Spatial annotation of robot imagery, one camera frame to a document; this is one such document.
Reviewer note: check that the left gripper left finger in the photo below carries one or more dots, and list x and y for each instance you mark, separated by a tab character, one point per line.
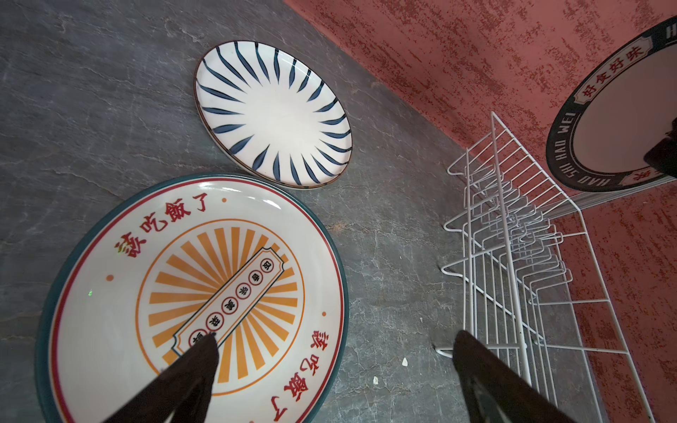
181	393

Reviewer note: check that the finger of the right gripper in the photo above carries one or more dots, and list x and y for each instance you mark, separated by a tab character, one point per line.
663	156

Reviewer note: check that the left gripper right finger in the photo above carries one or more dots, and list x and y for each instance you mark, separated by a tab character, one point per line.
495	393

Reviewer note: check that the white plate rearmost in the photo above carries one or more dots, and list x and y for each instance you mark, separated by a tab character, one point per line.
622	110

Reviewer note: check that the blue striped white plate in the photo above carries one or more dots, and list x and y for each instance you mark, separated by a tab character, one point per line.
273	115

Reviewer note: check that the white wire dish rack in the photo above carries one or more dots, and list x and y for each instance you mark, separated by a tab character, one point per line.
533	291

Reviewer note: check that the right aluminium corner post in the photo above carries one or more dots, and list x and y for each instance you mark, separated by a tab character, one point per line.
586	200

